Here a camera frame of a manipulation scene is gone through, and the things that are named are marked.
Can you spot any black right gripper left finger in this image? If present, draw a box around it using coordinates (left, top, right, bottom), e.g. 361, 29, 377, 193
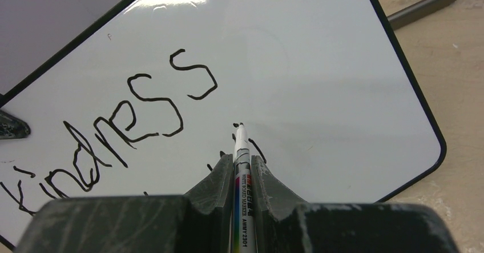
15, 155, 233, 252

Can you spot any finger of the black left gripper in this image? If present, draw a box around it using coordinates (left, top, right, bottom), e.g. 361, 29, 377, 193
1, 110, 31, 140

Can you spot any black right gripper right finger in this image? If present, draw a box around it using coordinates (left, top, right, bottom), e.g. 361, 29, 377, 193
251, 156, 458, 252

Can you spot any black whiteboard marker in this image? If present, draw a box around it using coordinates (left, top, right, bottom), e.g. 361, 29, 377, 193
231, 123, 257, 252

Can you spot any white whiteboard black frame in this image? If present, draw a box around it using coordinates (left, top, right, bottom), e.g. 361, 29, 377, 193
1, 0, 446, 244

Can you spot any grey metal T-shaped pipe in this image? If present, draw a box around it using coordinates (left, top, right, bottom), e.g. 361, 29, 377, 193
388, 0, 456, 30

